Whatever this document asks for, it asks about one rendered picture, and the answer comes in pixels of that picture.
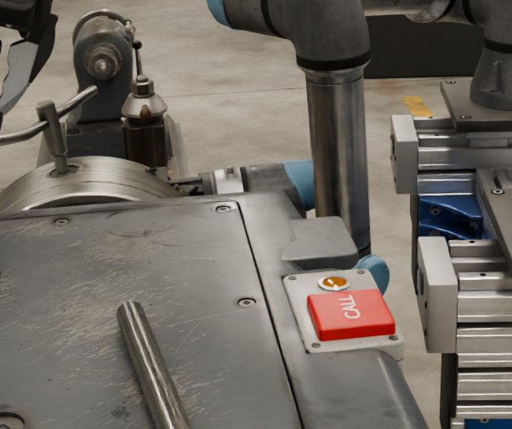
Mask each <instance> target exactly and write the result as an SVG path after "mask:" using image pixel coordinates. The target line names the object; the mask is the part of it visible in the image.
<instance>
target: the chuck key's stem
mask: <svg viewBox="0 0 512 429"><path fill-rule="evenodd" d="M35 107H36V111H37V116H38V119H39V120H40V119H42V118H44V119H46V120H48V122H49V126H48V127H47V128H46V129H45V130H43V137H44V140H45V143H46V147H47V149H48V154H49V156H51V157H53V158H54V163H55V166H56V169H57V172H58V173H57V174H67V173H69V172H70V171H71V169H69V167H68V163H67V161H66V157H65V153H66V152H67V147H66V144H65V139H64V135H63V132H62V129H61V126H60V120H59V117H58V114H57V111H56V107H55V104H54V101H52V100H43V101H40V102H38V103H37V104H36V105H35Z"/></svg>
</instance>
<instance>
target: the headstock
mask: <svg viewBox="0 0 512 429"><path fill-rule="evenodd" d="M297 219H303V218H302V217H301V215H300V214H299V212H298V210H297V209H296V208H295V207H294V205H293V204H292V202H291V201H290V199H289V198H288V196H287V194H286V193H285V192H284V191H283V190H282V189H274V190H263V191H253V192H233V193H223V194H213V195H202V196H192V197H172V198H162V199H151V200H141V201H131V202H120V203H101V204H90V205H80V206H70V207H59V208H49V209H29V210H19V211H9V212H0V429H156V426H155V423H154V420H153V418H152V416H151V412H150V409H149V406H148V404H147V402H146V399H145V394H144V393H143V390H142V387H141V384H140V382H139V378H138V376H137V373H136V370H135V368H134V364H133V361H132V358H131V357H130V354H129V351H128V347H127V345H126V342H125V340H124V337H123V334H122V331H121V328H120V325H119V322H118V321H117V309H118V307H119V306H120V305H121V304H122V303H124V302H126V301H136V302H138V303H140V304H141V305H142V307H143V309H144V311H145V315H146V317H147V319H148V322H149V324H150V326H151V329H152V332H153V334H154V336H155V338H156V342H157V344H158V346H159V348H160V350H161V353H162V356H163V358H164V361H165V363H166V365H167V367H168V371H169V373H170V374H171V377H172V379H173V382H174V385H175V387H176V389H177V392H178V394H179V397H180V400H181V402H182V404H183V406H184V408H185V412H186V414H187V416H188V418H189V421H190V423H191V426H192V428H193V429H429V428H428V426H427V424H426V422H425V420H424V417H423V415H422V413H421V411H420V409H419V407H418V405H417V403H416V401H415V399H414V397H413V394H412V392H411V390H410V388H409V386H408V384H407V382H406V380H405V378H404V376H403V374H402V372H401V369H400V367H399V365H398V363H397V362H396V361H395V359H394V358H393V357H391V355H390V354H388V353H387V352H384V351H381V350H379V349H374V348H365V349H356V350H348V351H339V352H323V353H309V354H306V351H305V349H304V344H303V341H302V339H301V336H300V333H299V329H298V326H297V324H296V321H295V318H294V315H293V311H292V308H291V306H290V303H289V300H288V297H287V293H286V290H285V288H284V285H283V278H284V277H286V276H289V275H297V274H306V273H316V272H334V271H342V270H339V269H334V268H326V269H316V270H307V271H304V270H303V269H302V268H301V267H300V266H298V265H297V264H295V263H293V262H291V261H288V260H283V259H282V253H283V252H284V250H285V249H286V248H287V247H289V246H290V245H292V244H293V243H296V242H297V238H296V236H295V234H294V231H293V228H292V226H291V223H290V221H289V220H297Z"/></svg>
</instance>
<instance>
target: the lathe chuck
mask: <svg viewBox="0 0 512 429"><path fill-rule="evenodd" d="M66 161H67V163H68V167H75V168H77V171H76V172H74V173H72V174H68V175H65V176H61V177H50V175H51V174H52V173H53V172H54V171H55V170H57V169H56V166H55V163H54V162H52V163H48V164H45V165H43V166H41V167H39V168H37V169H33V170H32V171H30V172H28V173H27V174H24V175H22V176H21V177H20V178H19V179H17V180H15V181H14V182H13V183H11V184H10V185H9V186H7V187H6V188H5V189H4V190H3V191H2V192H1V193H0V212H4V211H6V210H7V209H9V208H10V207H12V206H13V205H15V204H16V203H18V202H19V201H21V200H23V199H25V198H27V197H29V196H31V195H33V194H36V193H38V192H41V191H44V190H47V189H49V188H53V187H56V186H63V185H68V184H73V183H82V182H105V183H113V184H118V185H124V186H130V187H133V188H137V189H140V190H142V191H145V192H149V193H150V194H153V195H155V196H157V197H159V198H172V197H190V195H189V194H188V193H187V192H186V191H185V190H184V189H183V188H181V187H180V186H179V185H178V184H175V185H174V188H172V187H170V186H168V185H167V184H165V183H163V182H162V181H160V180H158V179H156V178H154V177H152V176H151V175H150V174H148V173H149V171H150V168H149V167H147V166H145V165H143V164H140V163H136V162H132V161H129V160H126V159H121V158H117V157H102V156H86V157H71V158H67V159H66Z"/></svg>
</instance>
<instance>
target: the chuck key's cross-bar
mask: <svg viewBox="0 0 512 429"><path fill-rule="evenodd" d="M97 93H98V89H97V87H96V86H95V85H91V86H89V87H88V88H86V89H84V90H83V91H82V92H81V93H79V94H77V95H76V96H74V97H73V98H71V99H70V100H68V101H67V102H66V103H64V104H63V105H61V106H59V107H58V108H56V111H57V114H58V117H59V119H61V118H62V117H63V116H65V115H66V114H67V113H69V112H71V111H72V110H74V109H75V108H77V107H78V106H80V105H81V104H82V103H83V102H85V101H86V100H88V99H90V98H91V97H92V96H94V95H95V94H97ZM48 126H49V122H48V120H46V119H44V118H42V119H40V120H39V121H37V122H36V123H34V124H33V125H32V126H30V127H29V128H27V129H24V130H21V131H18V132H13V133H9V134H2V135H0V146H6V145H11V144H14V143H19V142H22V141H26V140H29V139H31V138H33V137H34V136H36V135H37V134H39V133H40V132H42V131H43V130H45V129H46V128H47V127H48Z"/></svg>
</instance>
